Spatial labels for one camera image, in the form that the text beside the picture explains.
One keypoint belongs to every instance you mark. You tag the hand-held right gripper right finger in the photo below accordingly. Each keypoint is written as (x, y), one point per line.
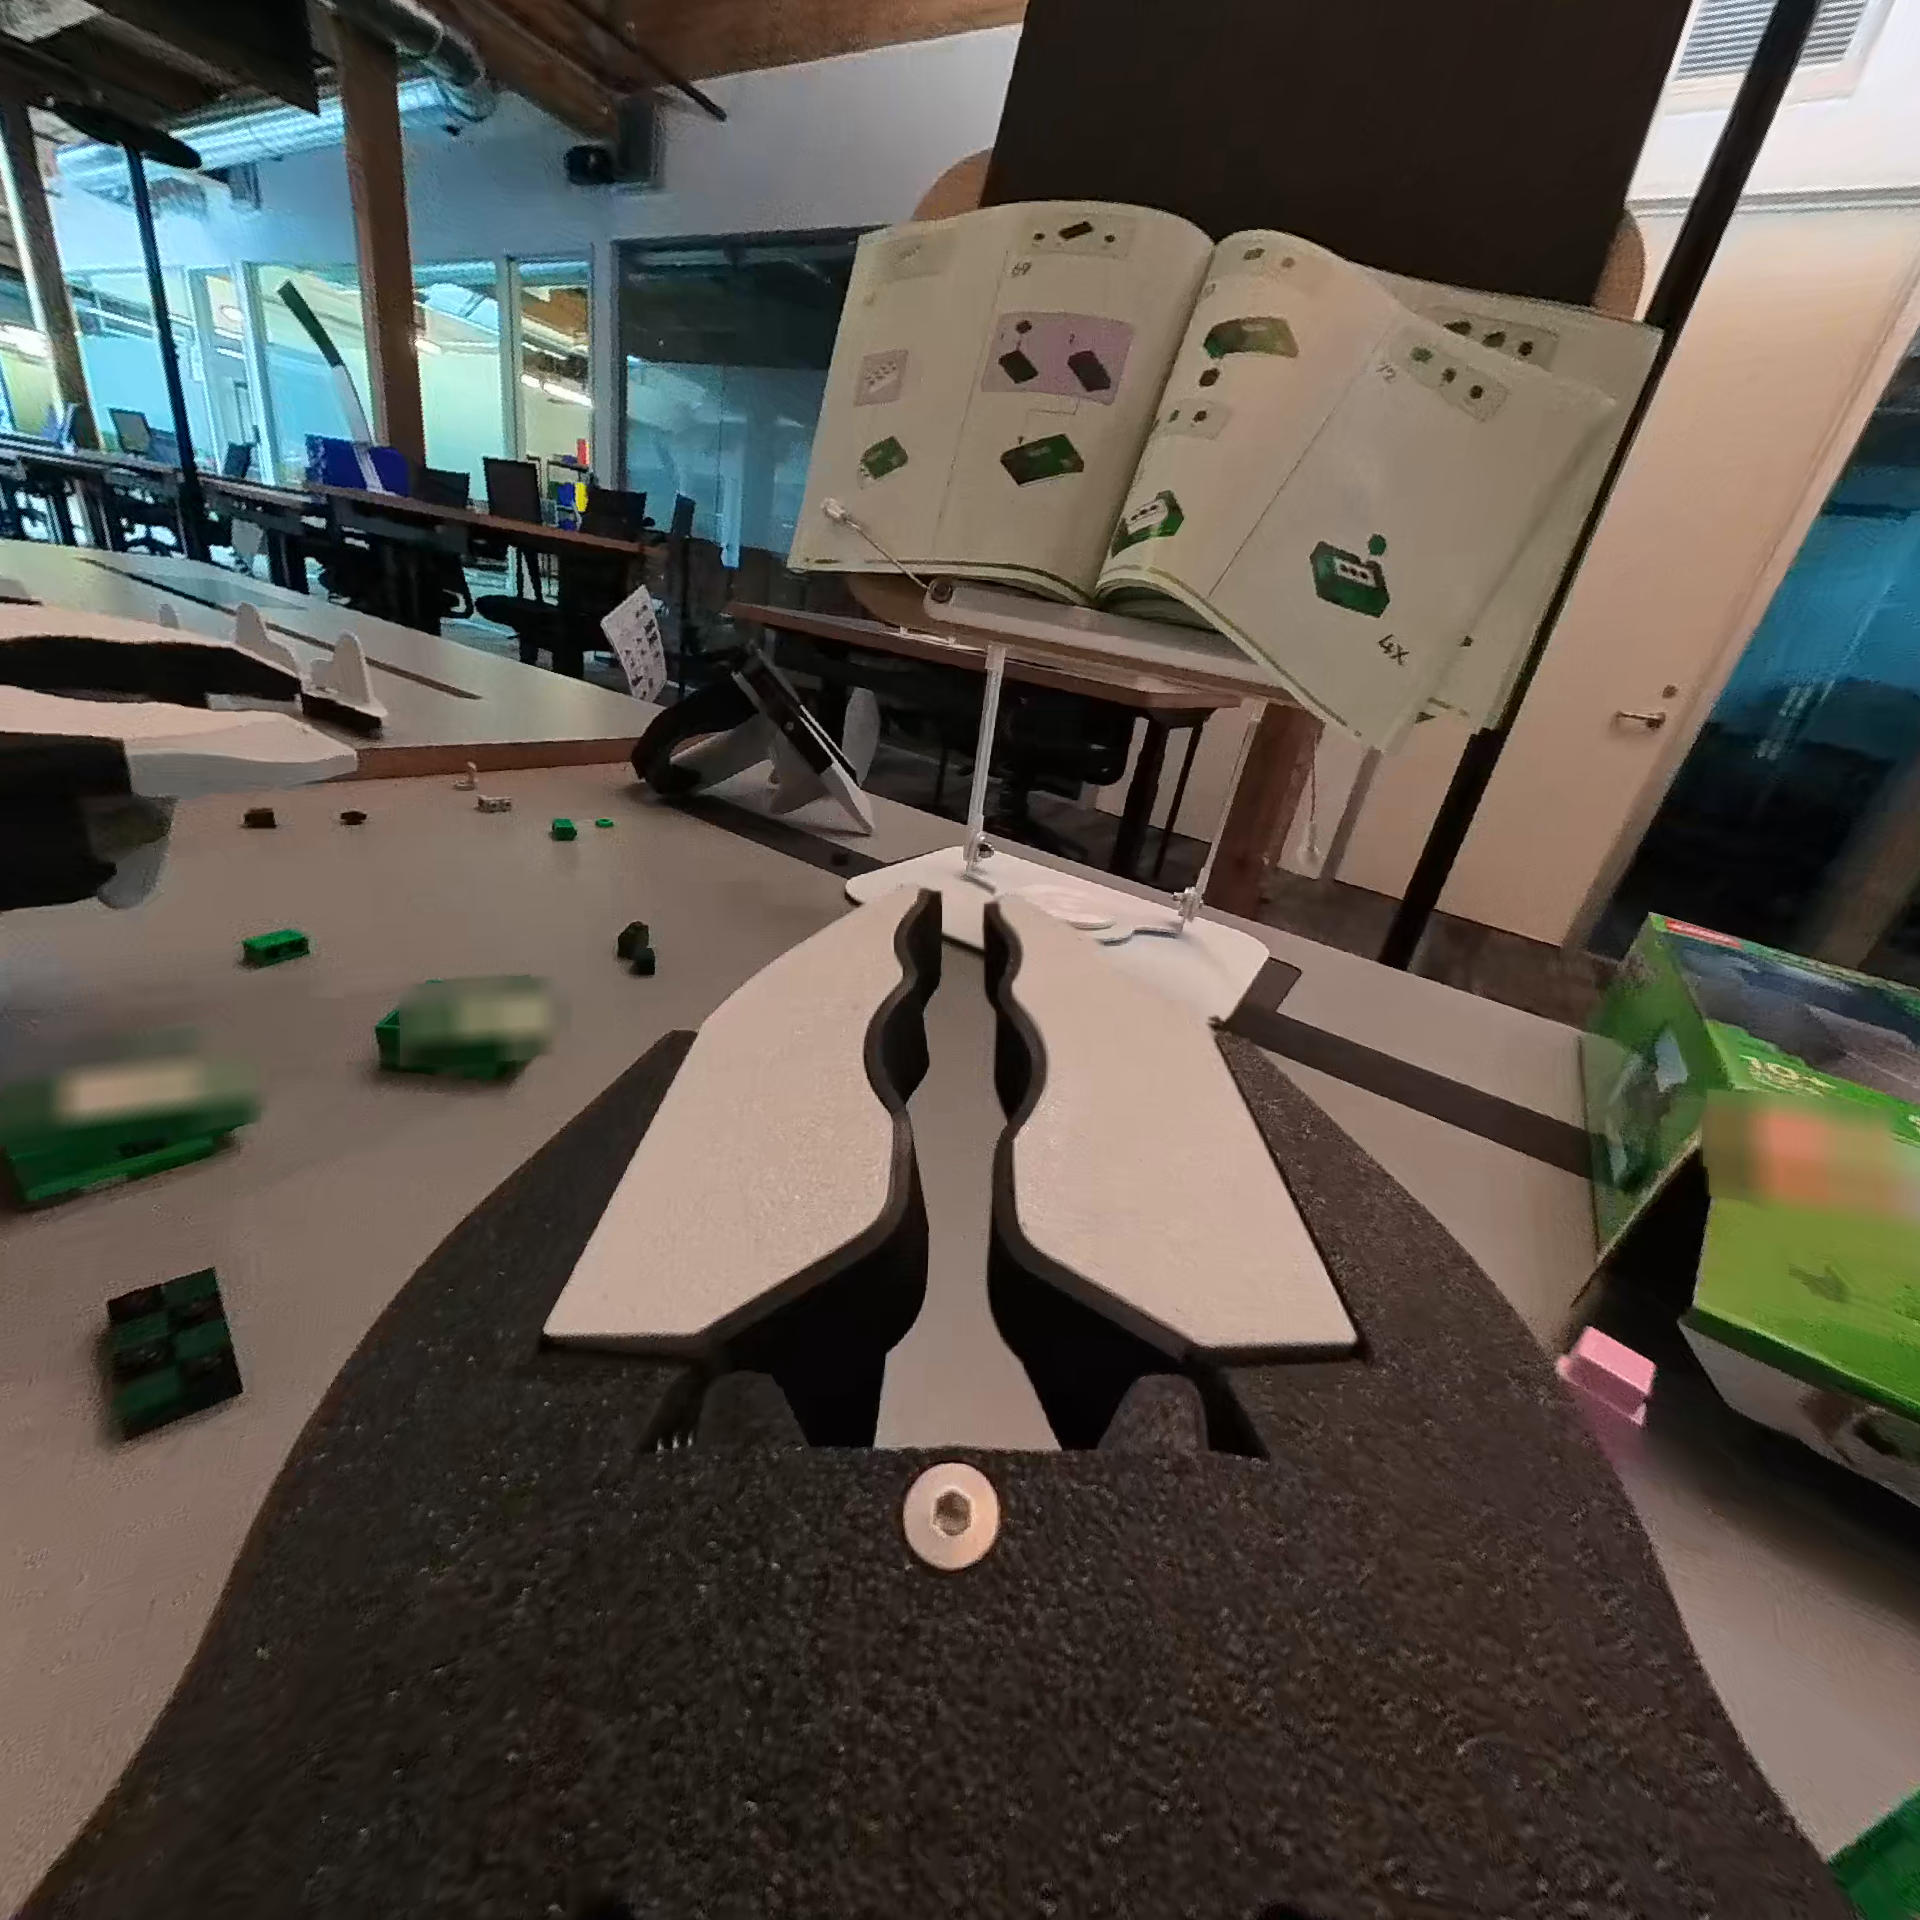
(1171, 1182)

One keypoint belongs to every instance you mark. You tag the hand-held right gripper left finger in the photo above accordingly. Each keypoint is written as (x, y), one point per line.
(751, 1182)

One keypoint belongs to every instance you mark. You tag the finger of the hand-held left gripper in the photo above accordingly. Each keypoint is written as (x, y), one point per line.
(224, 751)
(87, 621)

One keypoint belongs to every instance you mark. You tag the green lego face block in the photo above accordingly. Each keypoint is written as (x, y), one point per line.
(87, 1161)
(406, 1049)

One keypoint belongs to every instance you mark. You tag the dark green lego assembly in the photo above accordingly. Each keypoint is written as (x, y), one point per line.
(173, 1351)

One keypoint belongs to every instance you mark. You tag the scattered small dark lego pieces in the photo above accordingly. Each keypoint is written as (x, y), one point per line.
(635, 945)

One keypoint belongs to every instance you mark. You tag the pink lego pig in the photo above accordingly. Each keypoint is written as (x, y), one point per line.
(1603, 1371)

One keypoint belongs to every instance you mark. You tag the green cardboard lego box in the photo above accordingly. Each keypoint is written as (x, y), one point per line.
(1678, 1019)

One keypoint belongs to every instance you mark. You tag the open lego instruction booklet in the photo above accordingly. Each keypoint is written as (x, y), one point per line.
(1047, 420)

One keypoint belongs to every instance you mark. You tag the pale fin-shaped grip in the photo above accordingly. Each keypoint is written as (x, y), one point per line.
(266, 640)
(347, 691)

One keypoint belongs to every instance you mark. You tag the white book stand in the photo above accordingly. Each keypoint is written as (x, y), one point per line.
(1047, 901)

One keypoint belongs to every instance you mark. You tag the black desk chairs group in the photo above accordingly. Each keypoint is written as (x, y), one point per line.
(541, 555)

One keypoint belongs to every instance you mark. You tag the brown wooden leg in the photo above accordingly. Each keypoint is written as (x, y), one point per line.
(1258, 811)

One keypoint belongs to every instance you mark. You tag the white printed card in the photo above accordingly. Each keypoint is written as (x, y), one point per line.
(638, 643)

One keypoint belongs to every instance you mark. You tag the black device with pale grip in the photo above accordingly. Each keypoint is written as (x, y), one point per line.
(751, 751)

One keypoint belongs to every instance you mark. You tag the brown wooden pillar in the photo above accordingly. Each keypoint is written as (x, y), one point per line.
(382, 271)

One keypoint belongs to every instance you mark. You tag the black slanted pole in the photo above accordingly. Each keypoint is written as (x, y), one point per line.
(1576, 525)

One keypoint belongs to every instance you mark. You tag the black board panel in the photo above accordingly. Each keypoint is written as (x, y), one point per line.
(1349, 136)

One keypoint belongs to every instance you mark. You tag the silver ventilation duct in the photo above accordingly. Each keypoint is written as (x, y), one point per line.
(433, 61)

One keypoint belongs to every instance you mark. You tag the black wall speaker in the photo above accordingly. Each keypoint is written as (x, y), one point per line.
(616, 158)

